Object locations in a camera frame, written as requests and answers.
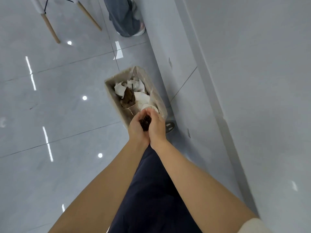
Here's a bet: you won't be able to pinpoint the person's right hand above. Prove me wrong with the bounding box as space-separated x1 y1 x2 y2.
145 108 168 150

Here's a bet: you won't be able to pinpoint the person's left hand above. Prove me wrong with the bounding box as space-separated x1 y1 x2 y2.
128 111 150 149

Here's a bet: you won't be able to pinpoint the dark brown debris clump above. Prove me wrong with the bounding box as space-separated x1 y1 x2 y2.
139 115 152 132

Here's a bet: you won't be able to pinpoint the person's left forearm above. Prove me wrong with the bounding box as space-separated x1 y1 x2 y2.
48 139 150 233

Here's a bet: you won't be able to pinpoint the person's right forearm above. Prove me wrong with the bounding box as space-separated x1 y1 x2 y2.
151 139 258 233

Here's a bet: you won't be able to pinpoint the white paper cup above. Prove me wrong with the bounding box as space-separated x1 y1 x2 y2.
141 103 160 113

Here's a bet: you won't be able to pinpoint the crumpled white paper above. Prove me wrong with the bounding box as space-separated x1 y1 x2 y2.
114 82 127 99
134 92 151 105
127 78 146 93

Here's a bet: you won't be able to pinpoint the crumpled brown paper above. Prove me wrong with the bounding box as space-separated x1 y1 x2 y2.
121 88 137 109

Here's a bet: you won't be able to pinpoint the beige trash bin with liner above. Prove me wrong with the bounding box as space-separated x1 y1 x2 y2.
104 66 168 129

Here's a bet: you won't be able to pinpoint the person's dark navy trousers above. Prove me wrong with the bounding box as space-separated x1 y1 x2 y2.
108 144 202 233

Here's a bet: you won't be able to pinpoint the white chair with wooden legs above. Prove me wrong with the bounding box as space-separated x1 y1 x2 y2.
29 0 102 44

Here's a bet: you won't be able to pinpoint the person's white sleeve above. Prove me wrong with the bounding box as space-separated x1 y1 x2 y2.
239 217 273 233

